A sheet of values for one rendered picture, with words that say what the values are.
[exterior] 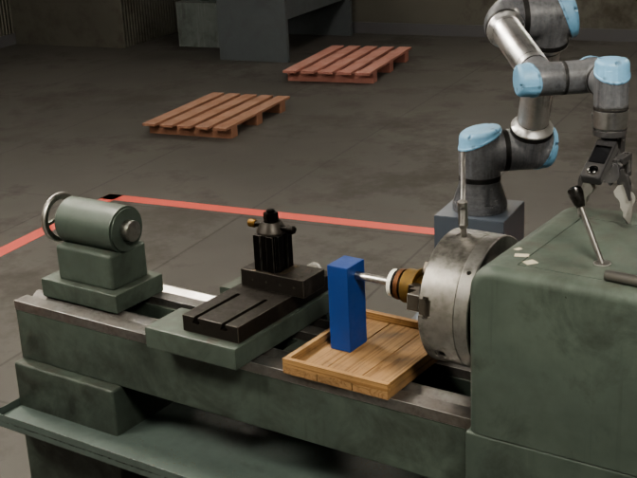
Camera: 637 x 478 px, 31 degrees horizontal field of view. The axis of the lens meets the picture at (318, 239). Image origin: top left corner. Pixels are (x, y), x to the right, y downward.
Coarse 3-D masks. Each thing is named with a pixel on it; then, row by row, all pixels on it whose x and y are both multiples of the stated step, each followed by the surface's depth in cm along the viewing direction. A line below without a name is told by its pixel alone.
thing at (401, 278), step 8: (400, 272) 279; (408, 272) 277; (416, 272) 276; (392, 280) 278; (400, 280) 277; (408, 280) 276; (416, 280) 276; (392, 288) 278; (400, 288) 277; (392, 296) 280; (400, 296) 277
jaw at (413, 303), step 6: (408, 288) 273; (414, 288) 269; (408, 294) 265; (414, 294) 264; (408, 300) 265; (414, 300) 264; (420, 300) 261; (426, 300) 260; (408, 306) 265; (414, 306) 264; (420, 306) 262; (426, 306) 261; (420, 312) 262; (426, 312) 261; (426, 318) 261
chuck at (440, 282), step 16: (448, 240) 264; (464, 240) 263; (480, 240) 262; (432, 256) 262; (448, 256) 260; (464, 256) 259; (432, 272) 260; (448, 272) 258; (432, 288) 259; (448, 288) 257; (432, 304) 259; (448, 304) 257; (432, 320) 260; (448, 320) 257; (432, 336) 262; (448, 336) 259; (432, 352) 266; (448, 352) 262
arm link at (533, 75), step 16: (512, 0) 289; (496, 16) 284; (512, 16) 284; (496, 32) 282; (512, 32) 275; (512, 48) 270; (528, 48) 265; (512, 64) 269; (528, 64) 257; (544, 64) 257; (560, 64) 257; (528, 80) 256; (544, 80) 256; (560, 80) 256; (528, 96) 259
